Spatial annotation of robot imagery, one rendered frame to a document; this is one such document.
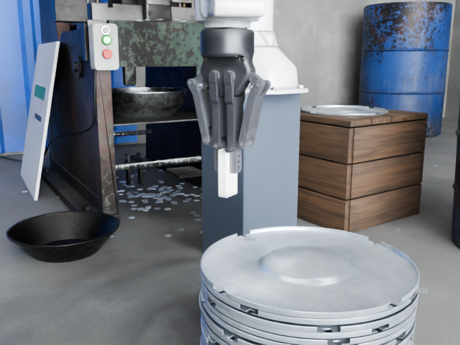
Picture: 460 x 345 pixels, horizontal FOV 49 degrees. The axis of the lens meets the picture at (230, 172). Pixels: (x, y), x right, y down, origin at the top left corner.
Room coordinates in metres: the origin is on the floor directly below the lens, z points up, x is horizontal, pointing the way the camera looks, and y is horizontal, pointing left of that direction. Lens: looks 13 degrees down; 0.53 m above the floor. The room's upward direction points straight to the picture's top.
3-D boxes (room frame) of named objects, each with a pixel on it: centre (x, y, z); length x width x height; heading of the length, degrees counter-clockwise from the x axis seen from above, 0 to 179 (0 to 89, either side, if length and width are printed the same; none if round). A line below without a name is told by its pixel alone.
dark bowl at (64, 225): (1.34, 0.46, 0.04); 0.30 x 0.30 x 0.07
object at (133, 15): (1.96, 0.33, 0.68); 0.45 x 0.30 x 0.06; 120
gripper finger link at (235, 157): (0.71, -0.02, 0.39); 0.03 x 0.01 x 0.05; 56
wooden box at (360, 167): (1.73, -0.39, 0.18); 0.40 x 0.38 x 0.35; 35
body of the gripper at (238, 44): (0.72, 0.00, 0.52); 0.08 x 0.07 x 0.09; 56
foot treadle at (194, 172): (1.84, 0.26, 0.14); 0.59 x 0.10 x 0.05; 30
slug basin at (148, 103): (1.96, 0.33, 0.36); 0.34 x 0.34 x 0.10
